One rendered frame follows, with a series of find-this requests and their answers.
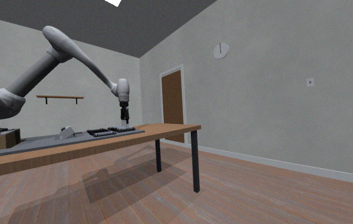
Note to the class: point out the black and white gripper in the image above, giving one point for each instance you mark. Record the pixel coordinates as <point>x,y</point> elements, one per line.
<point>124,114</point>

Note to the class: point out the grey button panel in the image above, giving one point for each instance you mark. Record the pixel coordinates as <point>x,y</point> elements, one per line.
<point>66,133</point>

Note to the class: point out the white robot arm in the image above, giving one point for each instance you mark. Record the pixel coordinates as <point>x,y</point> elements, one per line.
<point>60,50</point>

